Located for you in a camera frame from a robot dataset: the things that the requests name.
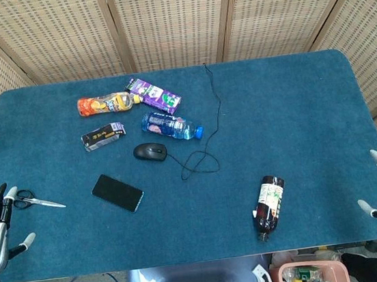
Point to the smartphone with blue back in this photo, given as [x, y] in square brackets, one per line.
[118, 193]

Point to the pink plastic basket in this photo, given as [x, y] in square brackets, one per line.
[310, 275]

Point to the dark brown drink bottle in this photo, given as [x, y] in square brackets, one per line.
[269, 206]

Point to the black and purple snack packet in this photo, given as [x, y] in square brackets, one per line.
[103, 136]

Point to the white power strip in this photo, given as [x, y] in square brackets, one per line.
[263, 278]

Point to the orange juice bottle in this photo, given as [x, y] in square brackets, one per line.
[106, 104]

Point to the black computer mouse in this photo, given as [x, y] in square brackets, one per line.
[150, 151]

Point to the blue table mat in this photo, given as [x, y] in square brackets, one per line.
[195, 195]

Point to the blue capped water bottle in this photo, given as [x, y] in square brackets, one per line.
[169, 126]

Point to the purple drink carton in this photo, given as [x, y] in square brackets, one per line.
[154, 95]

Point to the woven bamboo folding screen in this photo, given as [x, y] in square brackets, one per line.
[174, 22]

